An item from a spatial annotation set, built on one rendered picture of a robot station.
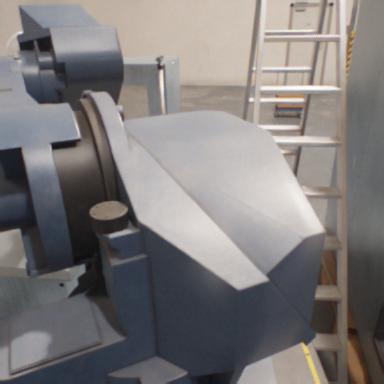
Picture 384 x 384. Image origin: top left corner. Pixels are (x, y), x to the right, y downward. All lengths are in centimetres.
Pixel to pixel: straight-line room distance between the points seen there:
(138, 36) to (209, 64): 224
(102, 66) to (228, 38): 997
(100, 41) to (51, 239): 96
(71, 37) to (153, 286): 106
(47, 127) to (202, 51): 1084
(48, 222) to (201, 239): 25
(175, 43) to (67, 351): 1113
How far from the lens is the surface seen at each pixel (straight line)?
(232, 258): 51
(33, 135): 64
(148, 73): 366
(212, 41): 1137
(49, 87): 146
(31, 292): 258
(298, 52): 1136
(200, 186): 58
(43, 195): 61
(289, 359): 115
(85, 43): 145
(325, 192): 175
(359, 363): 252
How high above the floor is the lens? 200
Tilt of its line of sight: 26 degrees down
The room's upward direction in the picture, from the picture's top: 1 degrees counter-clockwise
